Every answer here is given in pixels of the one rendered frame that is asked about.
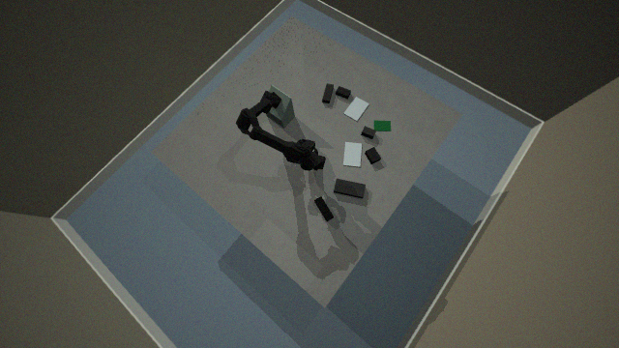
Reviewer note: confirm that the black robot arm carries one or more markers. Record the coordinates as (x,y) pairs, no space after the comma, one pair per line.
(291,150)

